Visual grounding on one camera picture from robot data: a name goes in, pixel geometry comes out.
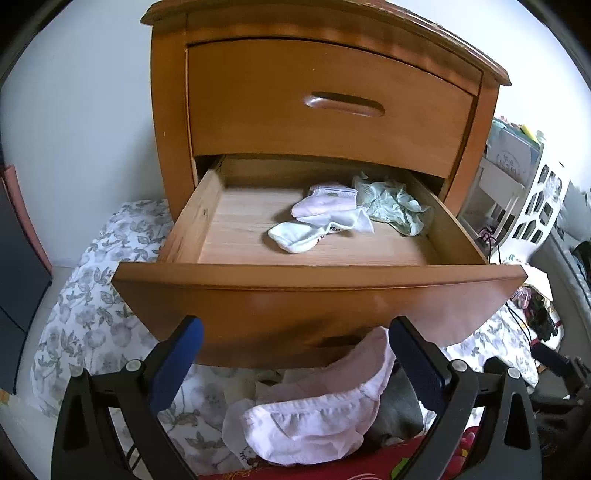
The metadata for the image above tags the black lace accessory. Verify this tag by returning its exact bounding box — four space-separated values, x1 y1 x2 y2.
526 295 561 342

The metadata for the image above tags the grey printed box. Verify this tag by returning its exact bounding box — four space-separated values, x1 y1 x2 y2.
487 124 539 185

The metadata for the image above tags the dark blue cabinet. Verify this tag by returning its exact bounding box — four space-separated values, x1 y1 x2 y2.
0 185 51 398

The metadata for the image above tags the white cutout shelf rack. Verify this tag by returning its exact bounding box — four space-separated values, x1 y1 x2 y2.
462 138 573 264

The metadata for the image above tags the light pink underwear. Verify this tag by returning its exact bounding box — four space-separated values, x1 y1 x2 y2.
222 327 398 466

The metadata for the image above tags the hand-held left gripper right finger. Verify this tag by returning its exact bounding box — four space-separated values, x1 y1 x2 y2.
389 315 542 480

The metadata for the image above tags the black cable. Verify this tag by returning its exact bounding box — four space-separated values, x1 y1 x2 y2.
480 228 536 347

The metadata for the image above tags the wooden drawer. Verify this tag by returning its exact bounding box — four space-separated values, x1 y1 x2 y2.
186 39 481 180
112 154 528 370

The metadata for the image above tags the cream sheer garment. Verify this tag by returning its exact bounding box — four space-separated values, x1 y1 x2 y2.
217 367 296 407

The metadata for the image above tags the grey sofa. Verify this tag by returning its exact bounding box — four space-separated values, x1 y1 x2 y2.
526 180 591 324

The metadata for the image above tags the mint green underwear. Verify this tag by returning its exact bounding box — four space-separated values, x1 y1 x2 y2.
353 172 435 237

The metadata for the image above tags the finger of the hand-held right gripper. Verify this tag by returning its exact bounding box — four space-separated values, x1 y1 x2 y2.
530 343 591 402

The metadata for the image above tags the cream cloth bag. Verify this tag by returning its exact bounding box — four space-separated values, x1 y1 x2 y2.
503 258 555 296

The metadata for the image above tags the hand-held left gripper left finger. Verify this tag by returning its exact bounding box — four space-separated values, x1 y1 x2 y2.
51 315 205 480

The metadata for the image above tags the wooden nightstand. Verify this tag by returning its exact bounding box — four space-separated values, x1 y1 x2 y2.
140 0 512 268

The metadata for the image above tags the grey garment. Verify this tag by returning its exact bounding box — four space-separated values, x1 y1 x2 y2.
369 369 437 446

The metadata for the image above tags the white sock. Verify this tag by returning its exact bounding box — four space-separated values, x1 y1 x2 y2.
291 183 374 234
268 220 352 254

